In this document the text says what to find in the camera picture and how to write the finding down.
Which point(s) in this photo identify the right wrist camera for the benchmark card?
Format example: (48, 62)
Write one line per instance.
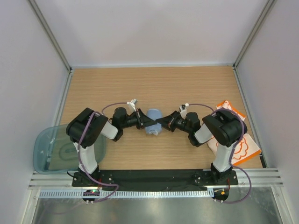
(183, 110)

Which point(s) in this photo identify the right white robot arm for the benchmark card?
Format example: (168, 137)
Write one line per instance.
(224, 125)

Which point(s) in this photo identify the translucent blue plastic bin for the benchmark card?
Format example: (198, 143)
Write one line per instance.
(54, 152)

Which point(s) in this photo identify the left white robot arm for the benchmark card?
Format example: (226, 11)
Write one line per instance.
(85, 129)

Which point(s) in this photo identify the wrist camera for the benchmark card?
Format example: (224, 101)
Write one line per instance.
(132, 105)
(183, 110)

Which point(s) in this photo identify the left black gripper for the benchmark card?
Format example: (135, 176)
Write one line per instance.
(142, 120)

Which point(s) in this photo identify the orange and white towel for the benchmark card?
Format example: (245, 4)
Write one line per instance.
(247, 148)

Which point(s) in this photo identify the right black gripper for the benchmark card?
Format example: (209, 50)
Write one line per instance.
(168, 122)

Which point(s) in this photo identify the white slotted cable duct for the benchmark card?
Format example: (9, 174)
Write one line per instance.
(91, 193)

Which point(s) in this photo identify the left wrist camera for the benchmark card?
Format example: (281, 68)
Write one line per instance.
(132, 105)

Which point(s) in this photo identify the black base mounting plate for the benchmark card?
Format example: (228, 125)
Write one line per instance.
(154, 180)

